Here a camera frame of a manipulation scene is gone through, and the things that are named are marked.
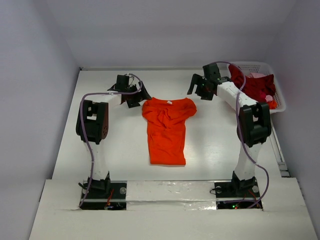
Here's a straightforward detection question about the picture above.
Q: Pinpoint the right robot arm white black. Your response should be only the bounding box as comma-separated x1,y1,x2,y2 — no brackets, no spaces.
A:
187,62,272,198

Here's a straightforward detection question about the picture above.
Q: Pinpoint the small orange garment in basket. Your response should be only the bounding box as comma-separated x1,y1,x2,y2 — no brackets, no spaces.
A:
266,100,278,110

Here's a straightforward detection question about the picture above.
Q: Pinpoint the orange t shirt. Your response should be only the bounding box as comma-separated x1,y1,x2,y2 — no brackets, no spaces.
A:
142,97,197,166

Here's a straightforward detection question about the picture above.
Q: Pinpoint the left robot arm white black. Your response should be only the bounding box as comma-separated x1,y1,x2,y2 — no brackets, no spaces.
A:
75,73,151,198

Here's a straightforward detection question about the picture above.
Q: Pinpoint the white plastic basket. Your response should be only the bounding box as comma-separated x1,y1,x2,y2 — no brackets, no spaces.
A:
226,61,286,114

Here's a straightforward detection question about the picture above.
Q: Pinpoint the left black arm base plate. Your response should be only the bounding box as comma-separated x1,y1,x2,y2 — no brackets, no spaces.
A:
80,181,127,211

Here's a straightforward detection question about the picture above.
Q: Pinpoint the dark red t shirt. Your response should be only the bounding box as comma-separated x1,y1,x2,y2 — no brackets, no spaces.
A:
228,65,276,103

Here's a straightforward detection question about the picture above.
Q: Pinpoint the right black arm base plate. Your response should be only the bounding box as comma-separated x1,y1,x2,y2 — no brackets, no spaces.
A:
210,181,263,210

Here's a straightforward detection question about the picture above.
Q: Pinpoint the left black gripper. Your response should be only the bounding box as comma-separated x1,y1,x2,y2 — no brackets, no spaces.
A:
124,81,151,108

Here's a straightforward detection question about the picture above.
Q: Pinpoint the pink garment in basket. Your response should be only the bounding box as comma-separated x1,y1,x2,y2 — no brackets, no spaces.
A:
248,72,265,79

